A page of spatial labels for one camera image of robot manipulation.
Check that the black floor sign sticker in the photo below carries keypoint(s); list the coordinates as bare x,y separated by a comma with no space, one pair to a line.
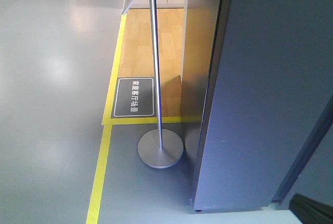
134,97

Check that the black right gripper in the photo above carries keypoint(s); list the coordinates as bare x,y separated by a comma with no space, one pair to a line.
308,210

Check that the dark grey refrigerator body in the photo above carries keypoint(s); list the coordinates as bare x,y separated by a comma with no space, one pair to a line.
273,82

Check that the silver sign stand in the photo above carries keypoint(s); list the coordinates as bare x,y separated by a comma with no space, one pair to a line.
159,148

